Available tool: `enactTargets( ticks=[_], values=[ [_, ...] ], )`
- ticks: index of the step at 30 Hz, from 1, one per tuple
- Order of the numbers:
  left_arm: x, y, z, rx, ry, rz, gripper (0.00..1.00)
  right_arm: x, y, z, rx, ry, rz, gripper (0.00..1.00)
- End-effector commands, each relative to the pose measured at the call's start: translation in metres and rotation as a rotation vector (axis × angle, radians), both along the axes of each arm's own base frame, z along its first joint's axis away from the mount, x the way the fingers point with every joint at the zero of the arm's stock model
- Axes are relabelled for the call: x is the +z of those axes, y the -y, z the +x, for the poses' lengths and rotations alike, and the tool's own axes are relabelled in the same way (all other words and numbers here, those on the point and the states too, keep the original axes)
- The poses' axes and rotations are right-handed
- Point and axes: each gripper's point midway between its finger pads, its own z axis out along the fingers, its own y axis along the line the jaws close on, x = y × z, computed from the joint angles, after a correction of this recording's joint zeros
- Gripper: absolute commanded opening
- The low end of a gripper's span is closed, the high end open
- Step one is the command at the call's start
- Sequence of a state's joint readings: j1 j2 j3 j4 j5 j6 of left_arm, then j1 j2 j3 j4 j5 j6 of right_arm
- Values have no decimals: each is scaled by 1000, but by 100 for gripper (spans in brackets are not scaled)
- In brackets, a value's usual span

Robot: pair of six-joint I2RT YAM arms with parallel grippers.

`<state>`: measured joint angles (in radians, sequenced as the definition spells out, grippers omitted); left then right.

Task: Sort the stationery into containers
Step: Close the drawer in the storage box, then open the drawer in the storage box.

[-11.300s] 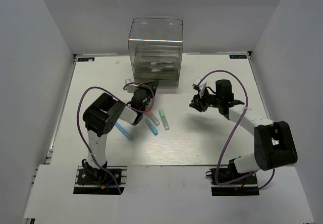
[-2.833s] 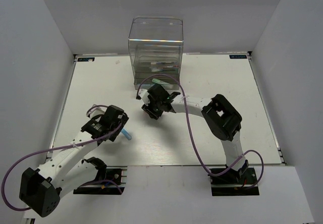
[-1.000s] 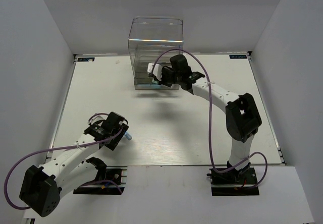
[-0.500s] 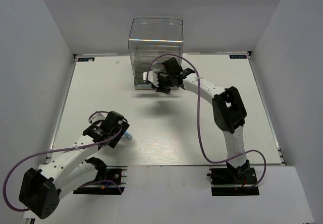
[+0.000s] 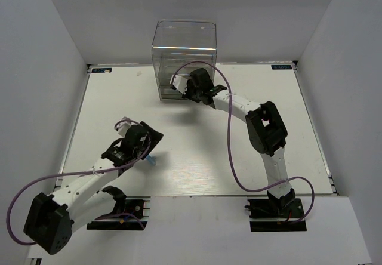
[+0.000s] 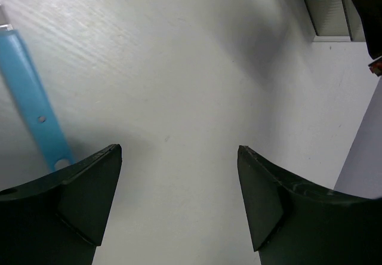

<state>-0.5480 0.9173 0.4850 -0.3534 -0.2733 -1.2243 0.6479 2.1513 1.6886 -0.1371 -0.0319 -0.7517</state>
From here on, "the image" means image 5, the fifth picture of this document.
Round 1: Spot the light blue highlighter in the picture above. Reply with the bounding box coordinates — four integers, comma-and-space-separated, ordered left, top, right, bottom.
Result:
146, 155, 156, 166

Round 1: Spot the clear acrylic drawer organizer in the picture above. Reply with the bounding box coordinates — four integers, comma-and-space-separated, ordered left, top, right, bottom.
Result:
151, 19, 217, 100

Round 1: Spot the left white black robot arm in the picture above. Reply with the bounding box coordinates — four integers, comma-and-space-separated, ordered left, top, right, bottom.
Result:
23, 119, 164, 255

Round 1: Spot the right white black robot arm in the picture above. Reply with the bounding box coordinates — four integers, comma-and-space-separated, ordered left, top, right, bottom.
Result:
171, 68, 295, 217

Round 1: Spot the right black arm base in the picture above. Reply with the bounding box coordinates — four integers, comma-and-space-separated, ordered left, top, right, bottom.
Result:
244, 198, 307, 233

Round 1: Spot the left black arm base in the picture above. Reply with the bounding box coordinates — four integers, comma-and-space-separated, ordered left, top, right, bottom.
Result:
86, 197, 151, 231

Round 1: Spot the right blue table label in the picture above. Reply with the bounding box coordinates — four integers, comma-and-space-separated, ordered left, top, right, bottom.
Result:
271, 64, 292, 70

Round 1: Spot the blue table label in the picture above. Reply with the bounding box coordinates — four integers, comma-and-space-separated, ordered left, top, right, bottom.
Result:
271, 64, 292, 70
91, 67, 112, 73

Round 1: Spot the left blue table label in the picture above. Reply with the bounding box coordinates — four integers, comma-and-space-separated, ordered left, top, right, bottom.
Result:
91, 67, 112, 73

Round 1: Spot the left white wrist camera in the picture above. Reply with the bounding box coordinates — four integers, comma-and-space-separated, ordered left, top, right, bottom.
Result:
114, 116, 133, 138

